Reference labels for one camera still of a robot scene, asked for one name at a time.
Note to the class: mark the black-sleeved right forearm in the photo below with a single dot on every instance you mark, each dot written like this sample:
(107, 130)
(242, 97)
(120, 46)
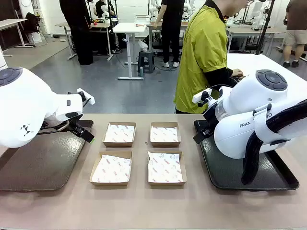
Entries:
(216, 76)

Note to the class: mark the white standing desk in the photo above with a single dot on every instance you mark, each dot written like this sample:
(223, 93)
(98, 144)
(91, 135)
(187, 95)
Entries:
(129, 27)

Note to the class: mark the black tripod pole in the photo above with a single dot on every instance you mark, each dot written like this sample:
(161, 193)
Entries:
(263, 31)

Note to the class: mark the person in green jacket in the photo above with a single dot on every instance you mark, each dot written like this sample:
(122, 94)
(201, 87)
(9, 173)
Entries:
(204, 48)

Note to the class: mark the grey background work table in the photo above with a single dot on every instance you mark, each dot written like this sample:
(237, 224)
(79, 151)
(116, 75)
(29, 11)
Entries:
(251, 30)

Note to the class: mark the dark brown serving tray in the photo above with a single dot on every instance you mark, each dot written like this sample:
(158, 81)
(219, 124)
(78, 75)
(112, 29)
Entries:
(48, 163)

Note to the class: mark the brown cardboard donut box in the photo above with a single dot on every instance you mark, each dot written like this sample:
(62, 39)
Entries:
(109, 184)
(118, 144)
(166, 184)
(165, 144)

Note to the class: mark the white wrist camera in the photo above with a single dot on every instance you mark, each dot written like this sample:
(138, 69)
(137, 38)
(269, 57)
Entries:
(90, 100)
(200, 96)

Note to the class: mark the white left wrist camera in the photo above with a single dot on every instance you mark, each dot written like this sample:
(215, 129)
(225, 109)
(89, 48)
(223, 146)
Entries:
(90, 100)

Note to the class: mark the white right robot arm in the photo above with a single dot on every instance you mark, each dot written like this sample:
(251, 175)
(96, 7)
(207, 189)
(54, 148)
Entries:
(251, 95)

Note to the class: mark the small grey bottle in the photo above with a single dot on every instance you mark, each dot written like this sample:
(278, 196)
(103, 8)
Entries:
(141, 72)

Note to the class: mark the white plastic bag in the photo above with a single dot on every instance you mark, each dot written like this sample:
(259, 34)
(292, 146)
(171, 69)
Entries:
(143, 46)

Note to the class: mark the large white table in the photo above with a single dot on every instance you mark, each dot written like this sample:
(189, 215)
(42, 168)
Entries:
(263, 64)

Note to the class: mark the black backpack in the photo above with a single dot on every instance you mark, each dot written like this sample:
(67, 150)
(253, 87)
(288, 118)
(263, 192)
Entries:
(32, 22)

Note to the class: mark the grey-topped side desk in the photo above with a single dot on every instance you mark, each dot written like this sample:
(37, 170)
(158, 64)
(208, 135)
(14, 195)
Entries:
(9, 22)

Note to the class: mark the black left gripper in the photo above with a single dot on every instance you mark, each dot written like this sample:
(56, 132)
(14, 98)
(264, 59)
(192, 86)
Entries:
(78, 128)

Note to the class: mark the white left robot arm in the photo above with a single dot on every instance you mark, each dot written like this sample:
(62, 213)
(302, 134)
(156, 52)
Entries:
(24, 107)

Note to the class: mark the large black serving tray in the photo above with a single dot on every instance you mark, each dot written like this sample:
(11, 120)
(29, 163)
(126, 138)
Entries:
(230, 172)

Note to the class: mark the person's right hand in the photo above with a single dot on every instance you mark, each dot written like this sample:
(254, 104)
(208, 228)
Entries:
(237, 72)

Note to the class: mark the person in brown shirt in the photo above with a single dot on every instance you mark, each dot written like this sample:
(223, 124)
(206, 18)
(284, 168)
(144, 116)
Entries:
(297, 14)

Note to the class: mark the tall person in black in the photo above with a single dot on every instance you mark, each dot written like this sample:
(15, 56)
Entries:
(79, 24)

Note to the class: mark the grey plastic stool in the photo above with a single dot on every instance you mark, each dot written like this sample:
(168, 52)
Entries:
(145, 56)

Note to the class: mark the black-clad person in white sneakers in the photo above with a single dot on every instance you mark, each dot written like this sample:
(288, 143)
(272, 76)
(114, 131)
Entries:
(171, 24)

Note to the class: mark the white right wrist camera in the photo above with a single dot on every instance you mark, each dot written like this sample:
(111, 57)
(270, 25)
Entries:
(200, 96)

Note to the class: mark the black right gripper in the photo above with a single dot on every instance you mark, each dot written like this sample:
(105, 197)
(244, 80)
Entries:
(209, 119)

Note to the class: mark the seated person in black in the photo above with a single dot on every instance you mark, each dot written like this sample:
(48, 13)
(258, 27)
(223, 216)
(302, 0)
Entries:
(100, 9)

